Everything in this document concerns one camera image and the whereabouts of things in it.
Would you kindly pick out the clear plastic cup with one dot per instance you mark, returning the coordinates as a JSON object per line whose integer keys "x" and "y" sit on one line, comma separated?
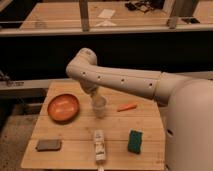
{"x": 98, "y": 104}

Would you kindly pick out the grey brown sponge block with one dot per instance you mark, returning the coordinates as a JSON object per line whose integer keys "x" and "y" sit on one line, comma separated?
{"x": 48, "y": 145}

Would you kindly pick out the orange ceramic bowl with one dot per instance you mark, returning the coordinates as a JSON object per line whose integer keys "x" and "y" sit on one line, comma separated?
{"x": 63, "y": 107}

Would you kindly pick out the white paper sheet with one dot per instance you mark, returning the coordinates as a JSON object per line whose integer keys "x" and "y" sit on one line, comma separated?
{"x": 106, "y": 14}

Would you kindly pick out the orange carrot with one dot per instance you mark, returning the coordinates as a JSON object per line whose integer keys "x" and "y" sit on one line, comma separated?
{"x": 127, "y": 107}

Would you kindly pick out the white remote-like bottle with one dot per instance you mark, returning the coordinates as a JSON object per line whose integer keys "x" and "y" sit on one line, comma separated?
{"x": 99, "y": 146}

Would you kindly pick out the grey metal post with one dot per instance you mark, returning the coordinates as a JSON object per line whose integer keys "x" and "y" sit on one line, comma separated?
{"x": 175, "y": 12}
{"x": 83, "y": 5}

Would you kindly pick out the grey metal post right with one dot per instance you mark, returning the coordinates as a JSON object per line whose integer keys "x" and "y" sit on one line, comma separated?
{"x": 175, "y": 12}

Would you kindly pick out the green sponge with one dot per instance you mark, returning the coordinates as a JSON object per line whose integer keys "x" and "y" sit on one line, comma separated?
{"x": 134, "y": 142}

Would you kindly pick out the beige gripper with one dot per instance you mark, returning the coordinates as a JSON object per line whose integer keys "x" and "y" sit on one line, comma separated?
{"x": 94, "y": 95}

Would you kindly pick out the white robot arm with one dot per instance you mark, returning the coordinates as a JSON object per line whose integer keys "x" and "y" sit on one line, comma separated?
{"x": 189, "y": 129}

